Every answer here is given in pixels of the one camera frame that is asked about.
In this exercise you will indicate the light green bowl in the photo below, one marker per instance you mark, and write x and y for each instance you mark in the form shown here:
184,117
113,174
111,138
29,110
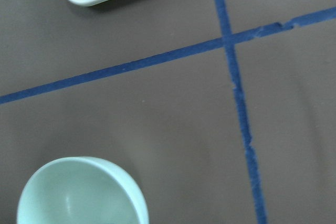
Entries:
81,190

